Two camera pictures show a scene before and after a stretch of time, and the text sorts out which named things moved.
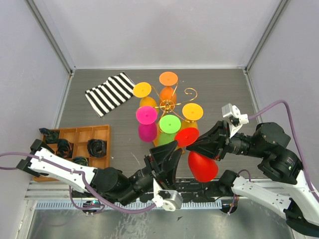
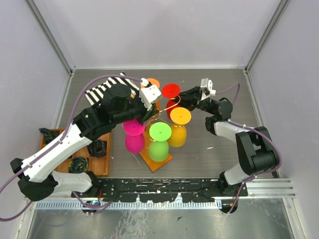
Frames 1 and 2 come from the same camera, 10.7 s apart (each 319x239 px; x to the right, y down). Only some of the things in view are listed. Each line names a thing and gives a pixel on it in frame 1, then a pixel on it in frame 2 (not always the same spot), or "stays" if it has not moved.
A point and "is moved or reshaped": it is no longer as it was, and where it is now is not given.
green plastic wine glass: (169, 124) is moved or reshaped
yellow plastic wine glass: (191, 113) is moved or reshaped
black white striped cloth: (109, 94) stays
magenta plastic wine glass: (147, 116) to (134, 140)
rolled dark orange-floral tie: (52, 137) stays
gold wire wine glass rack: (166, 104) to (154, 165)
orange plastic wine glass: (168, 97) to (154, 82)
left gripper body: (157, 174) to (143, 112)
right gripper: (218, 131) to (191, 102)
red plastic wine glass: (203, 167) to (171, 91)
